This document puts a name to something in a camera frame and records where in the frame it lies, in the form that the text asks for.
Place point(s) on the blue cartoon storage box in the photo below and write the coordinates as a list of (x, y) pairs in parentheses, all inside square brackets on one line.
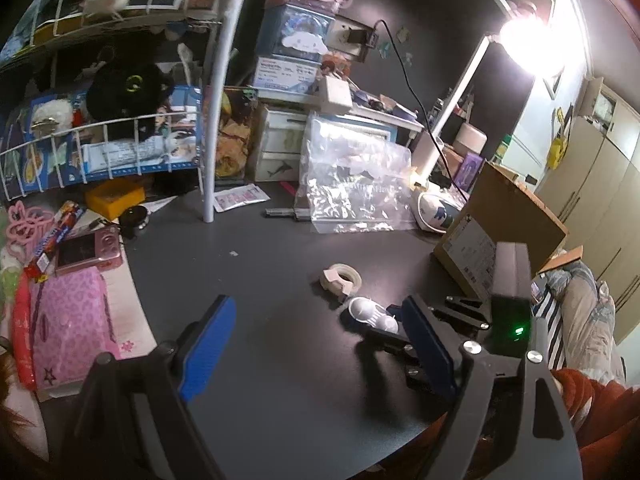
[(295, 33)]

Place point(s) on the brown cardboard box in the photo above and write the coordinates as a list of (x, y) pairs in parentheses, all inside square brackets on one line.
[(498, 210)]

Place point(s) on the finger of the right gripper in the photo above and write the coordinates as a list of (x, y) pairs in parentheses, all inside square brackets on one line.
[(399, 347), (465, 315)]

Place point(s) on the white wire shelf rack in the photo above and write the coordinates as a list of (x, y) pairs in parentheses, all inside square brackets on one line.
[(50, 141)]

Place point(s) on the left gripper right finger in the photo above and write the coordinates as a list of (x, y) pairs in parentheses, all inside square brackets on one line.
[(437, 347)]

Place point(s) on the pink digital camera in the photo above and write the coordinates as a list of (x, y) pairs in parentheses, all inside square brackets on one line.
[(99, 248)]

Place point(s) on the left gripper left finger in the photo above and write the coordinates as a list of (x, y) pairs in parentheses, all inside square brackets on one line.
[(201, 350)]

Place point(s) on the white tape roll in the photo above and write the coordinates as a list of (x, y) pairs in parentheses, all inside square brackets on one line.
[(340, 280)]

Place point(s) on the white toilet paper roll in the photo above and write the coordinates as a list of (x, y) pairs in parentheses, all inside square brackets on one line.
[(469, 140)]

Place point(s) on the black plush cat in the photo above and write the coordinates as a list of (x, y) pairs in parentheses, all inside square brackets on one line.
[(127, 92)]

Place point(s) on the white desk lamp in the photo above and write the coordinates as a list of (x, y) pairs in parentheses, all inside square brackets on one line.
[(500, 75)]

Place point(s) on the clear plastic zip bag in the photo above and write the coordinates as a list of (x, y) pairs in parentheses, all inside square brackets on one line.
[(350, 181)]

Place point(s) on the pink leopard pouch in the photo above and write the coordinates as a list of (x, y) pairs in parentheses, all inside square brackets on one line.
[(71, 325)]

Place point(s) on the beige wardrobe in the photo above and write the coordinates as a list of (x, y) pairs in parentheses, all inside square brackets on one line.
[(595, 193)]

